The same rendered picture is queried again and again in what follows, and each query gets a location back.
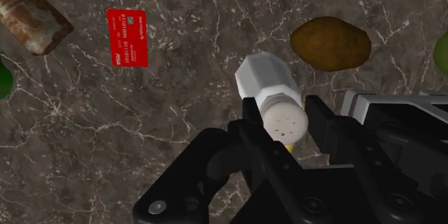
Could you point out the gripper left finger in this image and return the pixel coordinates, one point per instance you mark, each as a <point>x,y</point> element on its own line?
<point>210,167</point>

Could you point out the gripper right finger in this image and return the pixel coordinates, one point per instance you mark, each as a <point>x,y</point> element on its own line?
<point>385,160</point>

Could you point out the white salt shaker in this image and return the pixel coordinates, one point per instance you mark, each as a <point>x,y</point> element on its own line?
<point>267,79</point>

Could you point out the light green round fruit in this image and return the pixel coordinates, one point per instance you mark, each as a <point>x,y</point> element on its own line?
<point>441,53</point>

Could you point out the brown potato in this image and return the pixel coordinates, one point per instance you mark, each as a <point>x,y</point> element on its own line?
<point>330,43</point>

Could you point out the red card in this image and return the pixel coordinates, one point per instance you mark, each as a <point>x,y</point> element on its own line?
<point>127,37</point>

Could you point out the dark green round object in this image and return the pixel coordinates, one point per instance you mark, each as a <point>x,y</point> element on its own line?
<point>4,79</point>

